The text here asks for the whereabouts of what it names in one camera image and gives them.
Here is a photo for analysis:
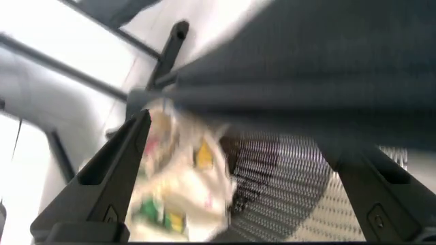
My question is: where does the white laundry basket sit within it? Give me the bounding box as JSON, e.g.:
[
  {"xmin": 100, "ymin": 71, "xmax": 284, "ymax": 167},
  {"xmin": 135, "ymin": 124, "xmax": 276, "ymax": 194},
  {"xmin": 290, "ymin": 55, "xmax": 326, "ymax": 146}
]
[{"xmin": 211, "ymin": 129, "xmax": 409, "ymax": 243}]

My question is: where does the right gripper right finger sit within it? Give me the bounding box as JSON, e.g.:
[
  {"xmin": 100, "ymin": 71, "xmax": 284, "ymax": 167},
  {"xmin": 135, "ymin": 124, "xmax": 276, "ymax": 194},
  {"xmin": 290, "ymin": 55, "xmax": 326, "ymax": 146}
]
[{"xmin": 315, "ymin": 141, "xmax": 436, "ymax": 243}]

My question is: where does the cream printed garment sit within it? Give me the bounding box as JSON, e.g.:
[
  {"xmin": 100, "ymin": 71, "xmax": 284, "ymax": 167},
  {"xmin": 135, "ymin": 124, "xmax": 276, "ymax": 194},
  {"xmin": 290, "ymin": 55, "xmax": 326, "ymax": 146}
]
[{"xmin": 127, "ymin": 100, "xmax": 238, "ymax": 243}]

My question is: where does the dark grey shirt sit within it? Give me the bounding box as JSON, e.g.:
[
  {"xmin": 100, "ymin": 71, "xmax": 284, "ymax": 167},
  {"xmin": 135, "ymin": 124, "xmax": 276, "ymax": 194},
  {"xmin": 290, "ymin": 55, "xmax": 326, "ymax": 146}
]
[{"xmin": 69, "ymin": 0, "xmax": 436, "ymax": 152}]

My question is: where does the black clothes rack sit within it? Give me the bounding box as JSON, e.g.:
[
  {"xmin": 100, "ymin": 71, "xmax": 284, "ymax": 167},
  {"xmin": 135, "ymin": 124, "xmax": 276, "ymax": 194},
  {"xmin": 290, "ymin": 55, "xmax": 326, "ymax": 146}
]
[{"xmin": 0, "ymin": 0, "xmax": 190, "ymax": 184}]

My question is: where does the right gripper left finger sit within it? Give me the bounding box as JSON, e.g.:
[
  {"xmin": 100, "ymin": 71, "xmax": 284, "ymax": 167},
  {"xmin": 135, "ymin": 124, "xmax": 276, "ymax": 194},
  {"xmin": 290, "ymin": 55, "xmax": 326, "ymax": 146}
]
[{"xmin": 29, "ymin": 108, "xmax": 153, "ymax": 243}]

